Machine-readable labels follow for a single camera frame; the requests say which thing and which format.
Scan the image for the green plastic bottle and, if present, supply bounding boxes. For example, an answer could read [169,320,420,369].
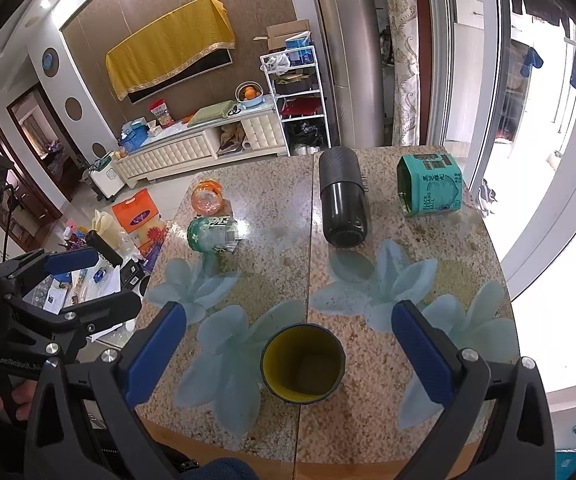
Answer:
[187,215,241,255]

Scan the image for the white plastic bag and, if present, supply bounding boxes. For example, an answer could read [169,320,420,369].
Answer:
[265,52,291,77]

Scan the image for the green cushion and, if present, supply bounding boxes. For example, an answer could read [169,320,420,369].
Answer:
[187,100,239,128]

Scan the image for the white shelf rack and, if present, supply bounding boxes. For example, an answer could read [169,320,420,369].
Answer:
[260,44,331,157]

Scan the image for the black roll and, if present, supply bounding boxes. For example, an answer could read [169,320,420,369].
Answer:
[84,232,124,267]

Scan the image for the bowl of oranges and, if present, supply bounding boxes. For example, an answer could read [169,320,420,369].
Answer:
[235,82,265,110]

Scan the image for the patterned beige curtain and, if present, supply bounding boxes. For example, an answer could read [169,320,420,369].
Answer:
[378,0,421,147]

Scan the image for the dark wooden door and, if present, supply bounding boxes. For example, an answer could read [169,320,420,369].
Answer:
[0,85,84,261]

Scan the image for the pile of loose papers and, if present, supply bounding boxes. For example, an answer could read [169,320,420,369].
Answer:
[22,264,122,311]

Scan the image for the orange gift bag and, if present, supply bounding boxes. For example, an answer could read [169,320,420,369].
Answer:
[112,189,167,257]

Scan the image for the red lidded snack jar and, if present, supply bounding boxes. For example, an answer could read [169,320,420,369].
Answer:
[149,99,175,128]

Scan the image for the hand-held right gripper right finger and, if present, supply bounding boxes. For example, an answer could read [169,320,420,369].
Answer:
[391,300,555,480]

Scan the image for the white and green appliance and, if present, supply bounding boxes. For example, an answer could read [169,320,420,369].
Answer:
[84,156,124,204]

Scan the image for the blue hanging garment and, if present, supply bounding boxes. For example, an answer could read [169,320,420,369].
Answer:
[520,46,545,77]

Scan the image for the blue and white carton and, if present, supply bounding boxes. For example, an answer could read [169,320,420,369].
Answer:
[286,40,317,68]

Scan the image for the open cardboard box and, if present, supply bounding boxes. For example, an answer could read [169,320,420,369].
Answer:
[254,19,311,52]

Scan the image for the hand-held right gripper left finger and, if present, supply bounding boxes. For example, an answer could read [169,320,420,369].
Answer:
[24,301,189,480]

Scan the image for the television under yellow cloth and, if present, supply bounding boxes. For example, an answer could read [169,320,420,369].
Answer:
[105,0,236,106]

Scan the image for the teal printed box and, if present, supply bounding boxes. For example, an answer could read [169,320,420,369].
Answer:
[396,153,465,218]

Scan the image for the silver standing air conditioner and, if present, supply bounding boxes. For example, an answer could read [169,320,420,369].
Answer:
[308,0,393,151]

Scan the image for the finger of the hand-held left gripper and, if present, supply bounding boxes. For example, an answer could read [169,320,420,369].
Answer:
[4,290,143,357]
[0,247,100,292]

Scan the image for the orange plastic jar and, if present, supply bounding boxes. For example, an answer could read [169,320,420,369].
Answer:
[191,179,231,217]

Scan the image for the black cylindrical flask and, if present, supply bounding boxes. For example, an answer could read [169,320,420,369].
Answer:
[318,146,371,249]

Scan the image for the person's left hand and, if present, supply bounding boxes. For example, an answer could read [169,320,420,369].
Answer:
[0,360,38,423]

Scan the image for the dark cup with yellow inside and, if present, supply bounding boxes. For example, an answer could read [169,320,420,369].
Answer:
[260,323,345,406]

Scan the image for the white padded television cabinet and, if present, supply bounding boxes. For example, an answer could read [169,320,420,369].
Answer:
[114,104,289,190]

